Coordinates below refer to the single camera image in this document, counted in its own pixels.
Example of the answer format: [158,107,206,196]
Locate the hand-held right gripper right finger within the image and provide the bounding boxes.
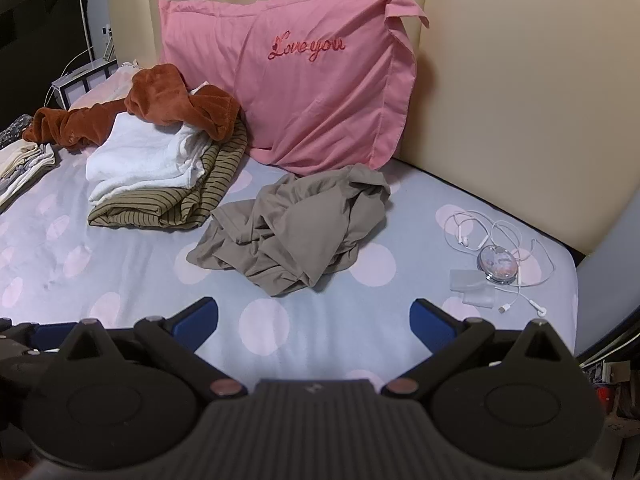
[381,298,572,402]

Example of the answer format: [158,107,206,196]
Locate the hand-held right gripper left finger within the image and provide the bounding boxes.
[59,296,248,401]

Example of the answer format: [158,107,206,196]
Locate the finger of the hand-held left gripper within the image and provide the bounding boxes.
[0,317,76,359]

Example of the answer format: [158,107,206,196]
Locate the taupe long-sleeve shirt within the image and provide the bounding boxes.
[186,164,392,297]

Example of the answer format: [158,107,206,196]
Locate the stack of folded beige clothes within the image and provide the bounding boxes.
[0,140,62,208]

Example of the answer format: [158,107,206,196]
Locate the clear plastic pouch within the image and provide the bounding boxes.
[448,269,497,308]

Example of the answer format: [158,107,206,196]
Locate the round clear case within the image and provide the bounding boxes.
[476,245,518,283]

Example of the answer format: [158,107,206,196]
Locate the olive striped folded garment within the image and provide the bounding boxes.
[87,117,249,231]

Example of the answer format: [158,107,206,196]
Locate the white folded garment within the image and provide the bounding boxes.
[85,110,213,206]

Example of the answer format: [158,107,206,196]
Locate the small white box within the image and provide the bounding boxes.
[601,360,632,385]

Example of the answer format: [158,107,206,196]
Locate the dark patterned cloth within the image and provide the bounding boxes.
[0,114,36,147]

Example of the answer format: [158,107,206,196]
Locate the rust brown fleece garment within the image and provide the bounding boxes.
[21,63,242,152]

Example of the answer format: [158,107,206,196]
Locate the beige padded headboard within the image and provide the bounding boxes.
[107,0,640,268]

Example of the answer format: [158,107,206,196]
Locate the pink pillow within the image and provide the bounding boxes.
[157,0,431,177]

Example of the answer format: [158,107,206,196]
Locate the light pink garment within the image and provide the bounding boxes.
[70,62,146,111]

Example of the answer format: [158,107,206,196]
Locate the white framed box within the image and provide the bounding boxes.
[51,57,118,110]

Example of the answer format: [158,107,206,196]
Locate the dark wardrobe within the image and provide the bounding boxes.
[0,0,88,91]

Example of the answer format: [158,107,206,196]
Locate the white wired earphones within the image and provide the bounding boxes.
[444,208,557,317]

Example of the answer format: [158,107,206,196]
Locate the white cable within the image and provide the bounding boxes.
[44,0,96,106]

